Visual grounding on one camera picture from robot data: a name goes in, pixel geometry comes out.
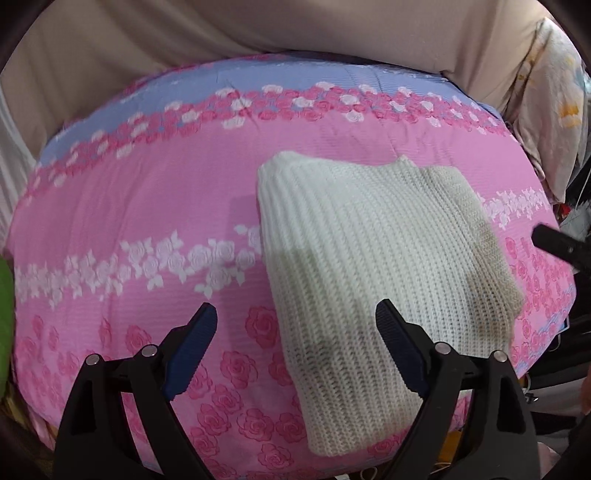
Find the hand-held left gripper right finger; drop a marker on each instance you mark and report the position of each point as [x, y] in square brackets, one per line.
[401, 346]

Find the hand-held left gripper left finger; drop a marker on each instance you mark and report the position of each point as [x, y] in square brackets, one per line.
[189, 350]

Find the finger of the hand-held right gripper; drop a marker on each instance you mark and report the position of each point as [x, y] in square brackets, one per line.
[561, 247]

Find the white red black knit sweater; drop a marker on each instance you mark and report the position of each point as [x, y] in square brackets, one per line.
[369, 258]

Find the floral cream pillow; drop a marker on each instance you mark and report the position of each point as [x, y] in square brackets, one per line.
[549, 101]

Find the pink floral bed cover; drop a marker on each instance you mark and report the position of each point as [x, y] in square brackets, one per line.
[138, 207]

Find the green cloth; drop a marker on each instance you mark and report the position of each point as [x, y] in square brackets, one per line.
[5, 323]

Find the white ribbed curtain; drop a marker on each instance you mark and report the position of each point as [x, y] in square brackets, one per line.
[11, 161]

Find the beige draped cloth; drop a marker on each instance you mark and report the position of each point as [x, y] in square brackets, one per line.
[277, 27]

